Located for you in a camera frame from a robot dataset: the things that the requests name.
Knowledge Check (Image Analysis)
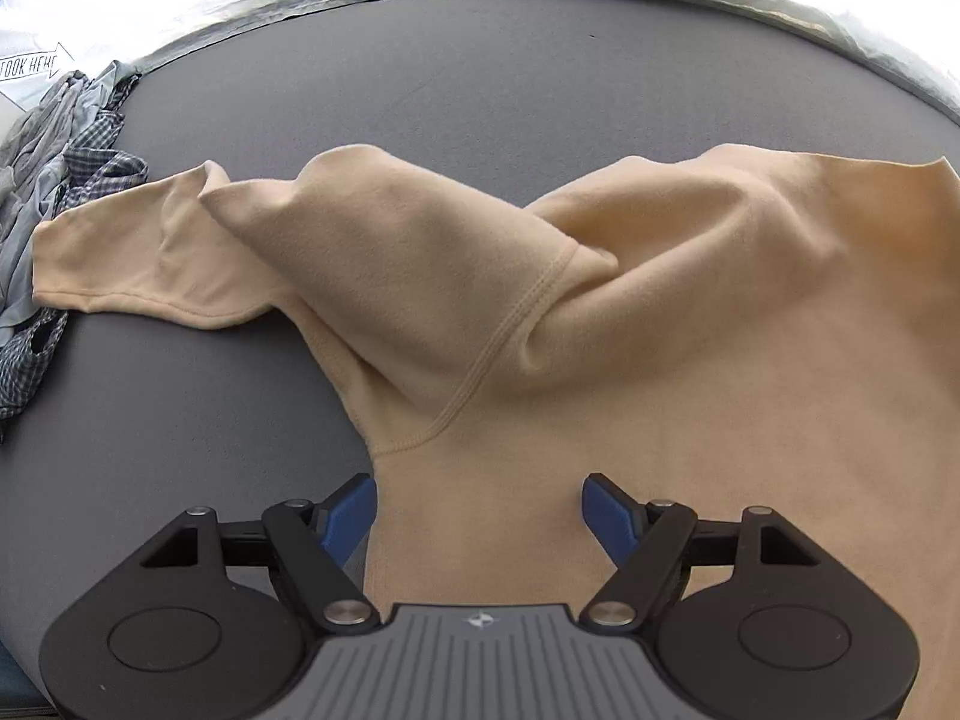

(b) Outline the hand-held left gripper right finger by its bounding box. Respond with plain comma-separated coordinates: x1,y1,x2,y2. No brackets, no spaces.
581,472,823,632

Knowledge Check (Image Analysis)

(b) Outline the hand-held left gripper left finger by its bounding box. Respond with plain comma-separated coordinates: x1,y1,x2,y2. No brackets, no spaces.
139,473,380,635

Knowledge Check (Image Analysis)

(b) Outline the beige sweatshirt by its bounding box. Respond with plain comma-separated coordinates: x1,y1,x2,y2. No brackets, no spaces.
31,141,960,620

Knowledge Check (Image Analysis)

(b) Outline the pile of grey checked clothes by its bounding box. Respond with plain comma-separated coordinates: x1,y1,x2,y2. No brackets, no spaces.
0,58,143,335

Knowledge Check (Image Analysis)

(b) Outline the checked shirt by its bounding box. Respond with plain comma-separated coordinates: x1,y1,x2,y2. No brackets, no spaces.
0,109,149,425

